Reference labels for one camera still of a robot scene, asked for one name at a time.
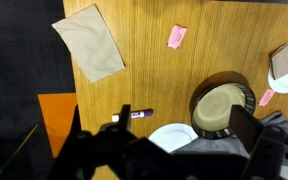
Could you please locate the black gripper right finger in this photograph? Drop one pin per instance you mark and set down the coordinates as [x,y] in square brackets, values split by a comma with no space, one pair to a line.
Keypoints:
[245,126]

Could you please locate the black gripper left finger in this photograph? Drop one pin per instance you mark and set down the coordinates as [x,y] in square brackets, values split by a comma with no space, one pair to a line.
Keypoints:
[125,117]

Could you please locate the purple and white marker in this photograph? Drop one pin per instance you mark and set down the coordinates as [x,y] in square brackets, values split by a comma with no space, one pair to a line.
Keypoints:
[135,114]

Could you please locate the black bowl beige inside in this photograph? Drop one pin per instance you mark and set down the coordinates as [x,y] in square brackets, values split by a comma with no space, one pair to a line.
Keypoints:
[211,102]

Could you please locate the grey cloth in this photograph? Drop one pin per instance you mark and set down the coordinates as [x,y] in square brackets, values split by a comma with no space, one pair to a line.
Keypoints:
[231,145]

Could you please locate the small pink paper slip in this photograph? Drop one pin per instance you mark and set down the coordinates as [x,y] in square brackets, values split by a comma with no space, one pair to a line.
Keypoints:
[267,96]

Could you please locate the empty white plate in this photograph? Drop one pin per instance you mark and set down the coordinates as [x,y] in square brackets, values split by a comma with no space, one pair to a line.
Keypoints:
[173,136]

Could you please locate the orange panel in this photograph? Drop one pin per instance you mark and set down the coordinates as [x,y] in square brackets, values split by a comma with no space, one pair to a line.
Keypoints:
[57,111]

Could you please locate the pink sticky note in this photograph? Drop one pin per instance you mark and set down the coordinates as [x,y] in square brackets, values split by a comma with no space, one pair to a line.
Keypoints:
[176,37]

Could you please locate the large brown paper napkin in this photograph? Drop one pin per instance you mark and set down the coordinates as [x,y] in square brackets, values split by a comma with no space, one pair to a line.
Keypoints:
[90,43]

